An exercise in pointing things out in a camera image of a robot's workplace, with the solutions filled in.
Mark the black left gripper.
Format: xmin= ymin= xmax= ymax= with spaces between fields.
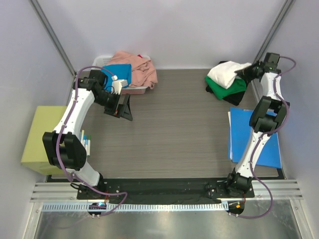
xmin=94 ymin=91 xmax=133 ymax=120

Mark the white printed t-shirt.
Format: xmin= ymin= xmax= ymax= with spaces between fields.
xmin=207 ymin=61 xmax=252 ymax=89

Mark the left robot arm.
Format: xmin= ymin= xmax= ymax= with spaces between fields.
xmin=42 ymin=66 xmax=133 ymax=199

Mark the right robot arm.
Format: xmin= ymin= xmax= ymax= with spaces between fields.
xmin=224 ymin=53 xmax=289 ymax=197

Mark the green t-shirt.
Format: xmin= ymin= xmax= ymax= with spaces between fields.
xmin=204 ymin=76 xmax=247 ymax=100

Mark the black t-shirt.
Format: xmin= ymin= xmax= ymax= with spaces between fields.
xmin=205 ymin=61 xmax=249 ymax=106

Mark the blue t-shirt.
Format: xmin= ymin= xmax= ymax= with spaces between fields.
xmin=101 ymin=64 xmax=132 ymax=91

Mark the pink t-shirt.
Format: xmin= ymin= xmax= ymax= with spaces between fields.
xmin=107 ymin=51 xmax=158 ymax=89

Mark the white marker pen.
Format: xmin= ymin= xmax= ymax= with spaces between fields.
xmin=87 ymin=135 xmax=91 ymax=156
xmin=85 ymin=135 xmax=91 ymax=156
xmin=83 ymin=135 xmax=87 ymax=147
xmin=80 ymin=129 xmax=84 ymax=144

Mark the white plastic laundry basket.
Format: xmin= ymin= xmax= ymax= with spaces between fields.
xmin=93 ymin=56 xmax=148 ymax=95

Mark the blue folder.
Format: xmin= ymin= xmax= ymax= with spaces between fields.
xmin=228 ymin=108 xmax=282 ymax=168

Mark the yellow-green foam block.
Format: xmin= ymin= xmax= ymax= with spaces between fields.
xmin=21 ymin=106 xmax=66 ymax=175

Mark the right aluminium frame post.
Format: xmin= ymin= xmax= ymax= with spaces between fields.
xmin=249 ymin=0 xmax=297 ymax=73

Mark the aluminium frame post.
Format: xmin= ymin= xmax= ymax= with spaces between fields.
xmin=249 ymin=0 xmax=297 ymax=73
xmin=29 ymin=0 xmax=76 ymax=77

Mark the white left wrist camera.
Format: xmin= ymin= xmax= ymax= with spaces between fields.
xmin=111 ymin=75 xmax=128 ymax=95

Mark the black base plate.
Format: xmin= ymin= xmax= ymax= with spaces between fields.
xmin=87 ymin=178 xmax=255 ymax=200

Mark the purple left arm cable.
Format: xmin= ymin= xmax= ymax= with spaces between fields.
xmin=56 ymin=66 xmax=128 ymax=217

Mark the white slotted cable duct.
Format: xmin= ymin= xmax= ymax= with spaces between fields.
xmin=42 ymin=202 xmax=228 ymax=212

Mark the aluminium rail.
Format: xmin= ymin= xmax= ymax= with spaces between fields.
xmin=30 ymin=180 xmax=303 ymax=202

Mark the left aluminium frame post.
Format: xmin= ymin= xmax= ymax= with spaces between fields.
xmin=29 ymin=0 xmax=76 ymax=77

